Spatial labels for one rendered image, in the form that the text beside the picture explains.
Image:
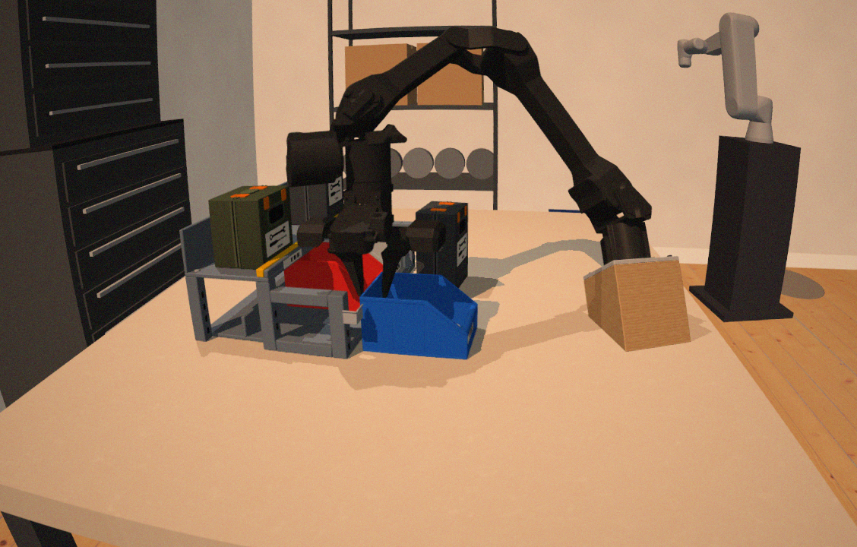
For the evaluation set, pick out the red open bin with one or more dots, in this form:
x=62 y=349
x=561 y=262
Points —
x=327 y=271

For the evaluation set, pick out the blue bin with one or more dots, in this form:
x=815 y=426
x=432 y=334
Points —
x=418 y=317

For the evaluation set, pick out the yellow flat bar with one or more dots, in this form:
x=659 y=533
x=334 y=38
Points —
x=260 y=270

